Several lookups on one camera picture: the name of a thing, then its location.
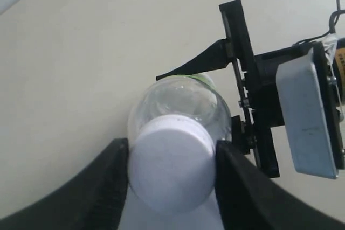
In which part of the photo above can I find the white bottle cap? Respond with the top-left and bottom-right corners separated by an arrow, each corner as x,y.
128,115 -> 216,214

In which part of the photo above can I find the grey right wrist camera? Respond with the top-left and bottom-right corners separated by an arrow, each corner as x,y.
276,50 -> 339,179

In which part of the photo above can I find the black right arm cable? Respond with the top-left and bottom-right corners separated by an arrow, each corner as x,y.
292,0 -> 345,47

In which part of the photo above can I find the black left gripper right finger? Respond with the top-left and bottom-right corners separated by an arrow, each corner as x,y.
215,141 -> 344,229

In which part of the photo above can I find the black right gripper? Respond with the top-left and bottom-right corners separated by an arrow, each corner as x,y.
156,0 -> 344,178

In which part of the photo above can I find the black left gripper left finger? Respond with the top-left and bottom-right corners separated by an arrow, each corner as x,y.
1,138 -> 129,229

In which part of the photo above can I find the clear plastic drink bottle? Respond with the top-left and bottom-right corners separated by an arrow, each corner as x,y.
127,73 -> 232,142

